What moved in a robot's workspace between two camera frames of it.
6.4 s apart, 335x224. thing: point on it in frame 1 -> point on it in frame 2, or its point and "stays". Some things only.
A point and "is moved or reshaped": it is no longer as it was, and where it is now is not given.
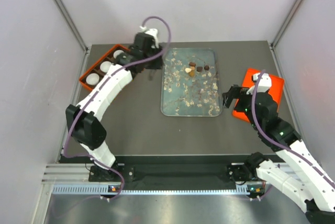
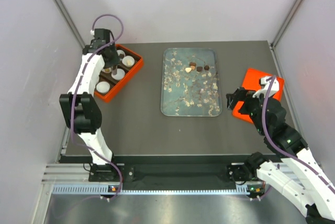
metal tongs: (152, 74) is moved or reshaped
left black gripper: (157, 64) -> (115, 60)
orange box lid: (276, 90) stays
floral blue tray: (191, 85) stays
